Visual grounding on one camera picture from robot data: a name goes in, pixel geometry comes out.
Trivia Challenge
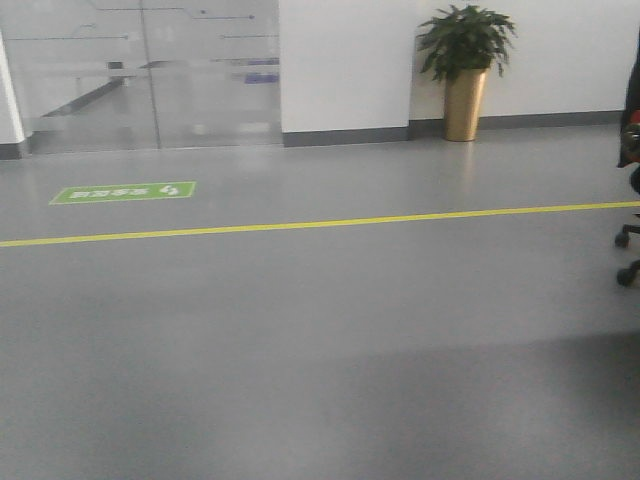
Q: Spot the green floor sign sticker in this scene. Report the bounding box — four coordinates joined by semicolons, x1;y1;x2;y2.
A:
49;181;197;205

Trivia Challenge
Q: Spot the green potted plant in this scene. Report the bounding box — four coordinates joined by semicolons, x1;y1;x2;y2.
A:
416;4;517;83

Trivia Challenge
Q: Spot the gold tall planter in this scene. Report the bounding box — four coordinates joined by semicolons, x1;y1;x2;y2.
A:
444;69;488;142

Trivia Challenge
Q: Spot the frosted glass partition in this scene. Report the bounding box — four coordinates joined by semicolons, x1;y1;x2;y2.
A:
1;0;281;154

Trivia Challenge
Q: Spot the black office chair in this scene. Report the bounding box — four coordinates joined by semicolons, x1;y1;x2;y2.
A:
614;59;639;286

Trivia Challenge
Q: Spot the yellow floor line tape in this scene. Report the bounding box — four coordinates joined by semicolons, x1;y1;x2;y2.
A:
1;201;639;248

